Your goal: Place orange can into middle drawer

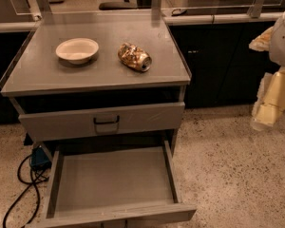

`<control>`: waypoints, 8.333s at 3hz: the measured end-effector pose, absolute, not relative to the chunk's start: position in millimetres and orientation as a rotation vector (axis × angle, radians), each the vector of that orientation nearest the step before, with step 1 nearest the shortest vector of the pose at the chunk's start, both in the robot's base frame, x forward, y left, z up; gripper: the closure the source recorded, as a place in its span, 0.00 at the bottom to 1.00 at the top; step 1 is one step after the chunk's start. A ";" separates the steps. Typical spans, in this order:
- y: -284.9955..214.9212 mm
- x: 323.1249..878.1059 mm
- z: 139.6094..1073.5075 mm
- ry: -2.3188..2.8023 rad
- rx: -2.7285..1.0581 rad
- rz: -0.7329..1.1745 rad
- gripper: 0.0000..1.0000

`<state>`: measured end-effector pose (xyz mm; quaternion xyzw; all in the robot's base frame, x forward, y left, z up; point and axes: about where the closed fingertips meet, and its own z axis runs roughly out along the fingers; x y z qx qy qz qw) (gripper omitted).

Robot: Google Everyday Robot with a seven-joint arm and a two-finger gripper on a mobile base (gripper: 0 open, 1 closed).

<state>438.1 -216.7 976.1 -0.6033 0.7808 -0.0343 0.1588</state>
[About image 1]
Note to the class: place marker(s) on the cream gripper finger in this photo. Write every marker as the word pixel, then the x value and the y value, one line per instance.
pixel 270 103
pixel 262 42

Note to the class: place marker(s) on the grey upper drawer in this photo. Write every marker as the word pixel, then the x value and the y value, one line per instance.
pixel 79 123

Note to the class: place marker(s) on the open grey middle drawer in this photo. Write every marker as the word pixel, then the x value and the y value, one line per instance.
pixel 127 187

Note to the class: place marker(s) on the grey drawer cabinet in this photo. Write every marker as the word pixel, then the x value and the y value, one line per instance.
pixel 40 82

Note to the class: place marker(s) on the black object on ledge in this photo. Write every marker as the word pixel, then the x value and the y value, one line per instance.
pixel 178 12

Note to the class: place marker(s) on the white bowl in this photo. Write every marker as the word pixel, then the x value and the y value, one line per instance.
pixel 77 51

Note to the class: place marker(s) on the blue power box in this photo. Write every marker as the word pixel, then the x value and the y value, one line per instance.
pixel 39 159

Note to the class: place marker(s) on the black drawer handle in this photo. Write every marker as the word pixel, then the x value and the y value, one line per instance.
pixel 101 122

